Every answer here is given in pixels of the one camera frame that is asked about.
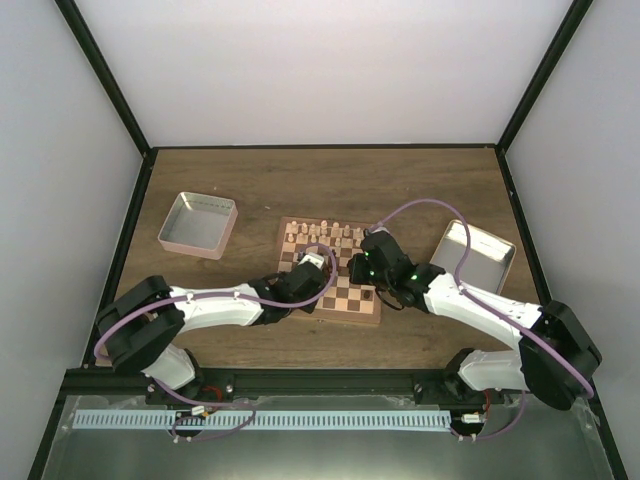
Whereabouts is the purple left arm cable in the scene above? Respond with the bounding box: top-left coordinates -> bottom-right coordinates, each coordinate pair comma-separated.
92,242 -> 339,406

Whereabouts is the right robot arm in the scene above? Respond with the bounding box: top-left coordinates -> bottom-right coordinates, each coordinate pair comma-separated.
348,229 -> 602,411

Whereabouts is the wooden chess board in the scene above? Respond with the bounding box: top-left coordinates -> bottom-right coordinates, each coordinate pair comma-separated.
276,217 -> 381,325

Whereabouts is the light blue cable duct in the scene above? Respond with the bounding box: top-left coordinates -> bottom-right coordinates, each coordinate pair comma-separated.
72,409 -> 451,432

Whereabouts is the pink metal tray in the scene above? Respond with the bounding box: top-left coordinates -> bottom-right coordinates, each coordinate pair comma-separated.
157,192 -> 238,260

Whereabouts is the black enclosure frame post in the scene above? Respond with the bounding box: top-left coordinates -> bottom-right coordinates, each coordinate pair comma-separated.
53,0 -> 151,154

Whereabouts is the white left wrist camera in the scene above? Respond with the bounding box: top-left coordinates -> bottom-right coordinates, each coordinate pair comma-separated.
299,252 -> 325,270

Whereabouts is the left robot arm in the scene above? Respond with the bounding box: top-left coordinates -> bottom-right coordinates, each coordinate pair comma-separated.
94,254 -> 334,404

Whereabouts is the gold metal tray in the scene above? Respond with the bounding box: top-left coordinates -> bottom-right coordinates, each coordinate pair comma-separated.
430,220 -> 516,294

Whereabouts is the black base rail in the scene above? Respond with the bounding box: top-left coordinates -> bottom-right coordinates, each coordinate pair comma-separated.
64,367 -> 594,406

